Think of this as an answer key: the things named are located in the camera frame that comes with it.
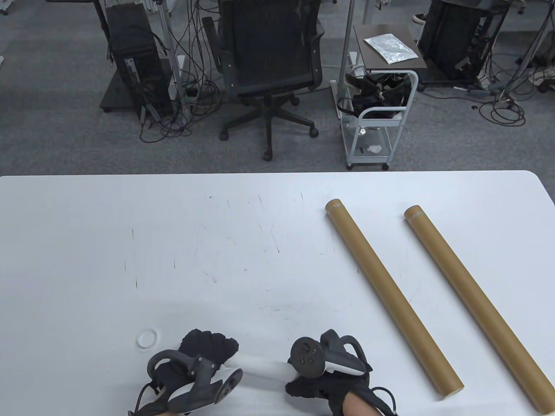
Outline person's right hand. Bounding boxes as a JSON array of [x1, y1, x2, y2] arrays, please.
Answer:
[[285, 363, 397, 416]]

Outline person's left hand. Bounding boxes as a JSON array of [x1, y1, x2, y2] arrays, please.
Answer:
[[138, 329, 240, 416]]

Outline green striped mouse pad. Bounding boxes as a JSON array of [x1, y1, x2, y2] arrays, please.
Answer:
[[218, 353, 300, 383]]

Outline brown cardboard mailing tube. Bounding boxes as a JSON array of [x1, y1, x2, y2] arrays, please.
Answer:
[[325, 198, 465, 399], [404, 205, 555, 413]]

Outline person's right forearm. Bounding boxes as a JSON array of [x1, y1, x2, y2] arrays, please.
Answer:
[[343, 395, 375, 416]]

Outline grey hand tracking controller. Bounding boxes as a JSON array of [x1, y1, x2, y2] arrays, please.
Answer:
[[147, 350, 243, 413], [290, 329, 372, 377]]

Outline white metal utility cart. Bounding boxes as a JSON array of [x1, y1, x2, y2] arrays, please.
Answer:
[[332, 24, 428, 170]]

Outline black mesh office chair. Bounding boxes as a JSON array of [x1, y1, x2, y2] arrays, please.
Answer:
[[202, 0, 326, 162]]

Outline black computer tower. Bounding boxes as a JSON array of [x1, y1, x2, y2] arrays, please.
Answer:
[[105, 3, 173, 118]]

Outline grey metal pole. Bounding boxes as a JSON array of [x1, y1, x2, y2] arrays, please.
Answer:
[[337, 0, 357, 117]]

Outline silver foil bag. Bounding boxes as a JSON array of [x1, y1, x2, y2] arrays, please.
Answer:
[[363, 33, 419, 65]]

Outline black equipment cabinet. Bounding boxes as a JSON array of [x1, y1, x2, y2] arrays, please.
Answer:
[[418, 0, 511, 89]]

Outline black glove cable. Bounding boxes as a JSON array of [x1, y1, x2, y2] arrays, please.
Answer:
[[372, 387, 398, 416], [127, 381, 164, 416]]

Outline tangled black floor cables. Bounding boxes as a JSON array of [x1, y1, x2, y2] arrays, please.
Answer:
[[139, 0, 222, 143], [477, 52, 555, 127]]

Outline black strap bag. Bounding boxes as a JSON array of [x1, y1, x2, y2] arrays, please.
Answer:
[[337, 71, 412, 120]]

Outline aluminium frame post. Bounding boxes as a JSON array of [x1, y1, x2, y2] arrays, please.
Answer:
[[154, 0, 191, 117]]

